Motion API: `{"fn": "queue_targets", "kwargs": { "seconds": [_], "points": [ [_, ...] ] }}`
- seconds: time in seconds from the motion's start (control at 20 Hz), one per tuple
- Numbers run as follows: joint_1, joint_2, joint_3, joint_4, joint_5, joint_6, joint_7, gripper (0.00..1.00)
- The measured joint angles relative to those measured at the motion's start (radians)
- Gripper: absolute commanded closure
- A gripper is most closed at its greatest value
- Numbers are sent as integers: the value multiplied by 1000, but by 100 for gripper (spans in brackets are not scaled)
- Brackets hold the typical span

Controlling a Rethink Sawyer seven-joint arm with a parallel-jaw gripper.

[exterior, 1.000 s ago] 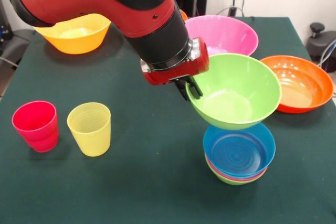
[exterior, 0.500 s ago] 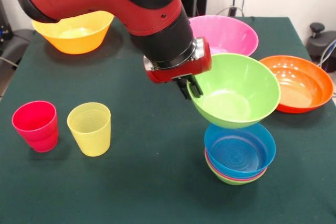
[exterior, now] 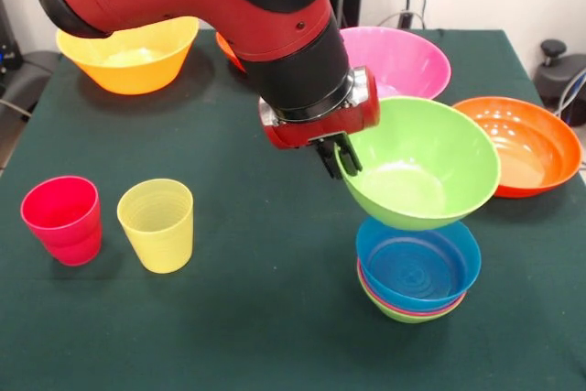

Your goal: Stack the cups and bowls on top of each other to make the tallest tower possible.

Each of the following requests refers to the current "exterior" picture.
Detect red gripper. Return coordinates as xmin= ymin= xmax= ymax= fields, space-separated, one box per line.
xmin=257 ymin=65 xmax=381 ymax=180

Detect large green bowl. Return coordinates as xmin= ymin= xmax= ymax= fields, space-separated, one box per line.
xmin=333 ymin=95 xmax=502 ymax=233

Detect blue bowl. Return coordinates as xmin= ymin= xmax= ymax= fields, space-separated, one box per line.
xmin=355 ymin=216 xmax=483 ymax=310

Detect small green bowl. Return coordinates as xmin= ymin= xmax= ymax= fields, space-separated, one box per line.
xmin=359 ymin=280 xmax=466 ymax=324

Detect large pink bowl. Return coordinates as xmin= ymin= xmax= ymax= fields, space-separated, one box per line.
xmin=338 ymin=27 xmax=452 ymax=102

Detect orange shallow bowl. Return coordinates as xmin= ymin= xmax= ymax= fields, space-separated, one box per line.
xmin=451 ymin=96 xmax=583 ymax=199
xmin=215 ymin=31 xmax=246 ymax=73

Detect yellow cup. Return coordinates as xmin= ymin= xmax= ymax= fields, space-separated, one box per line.
xmin=116 ymin=179 xmax=195 ymax=275

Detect dark green tablecloth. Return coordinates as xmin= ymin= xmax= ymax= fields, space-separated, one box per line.
xmin=0 ymin=28 xmax=586 ymax=391

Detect large yellow-orange bowl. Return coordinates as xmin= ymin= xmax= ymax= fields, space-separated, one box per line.
xmin=55 ymin=15 xmax=200 ymax=96

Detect black round base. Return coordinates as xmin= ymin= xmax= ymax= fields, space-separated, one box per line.
xmin=533 ymin=54 xmax=586 ymax=111

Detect black knob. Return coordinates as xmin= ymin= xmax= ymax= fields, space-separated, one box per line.
xmin=539 ymin=39 xmax=568 ymax=72

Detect red cup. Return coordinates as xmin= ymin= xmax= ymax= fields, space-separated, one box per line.
xmin=20 ymin=175 xmax=102 ymax=250
xmin=41 ymin=222 xmax=103 ymax=267

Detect dark grey seat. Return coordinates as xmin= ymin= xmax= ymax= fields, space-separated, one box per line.
xmin=0 ymin=49 xmax=63 ymax=120

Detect black equipment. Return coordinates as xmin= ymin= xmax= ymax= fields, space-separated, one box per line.
xmin=0 ymin=0 xmax=24 ymax=71

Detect light cables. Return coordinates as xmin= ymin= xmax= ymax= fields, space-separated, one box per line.
xmin=552 ymin=68 xmax=586 ymax=125

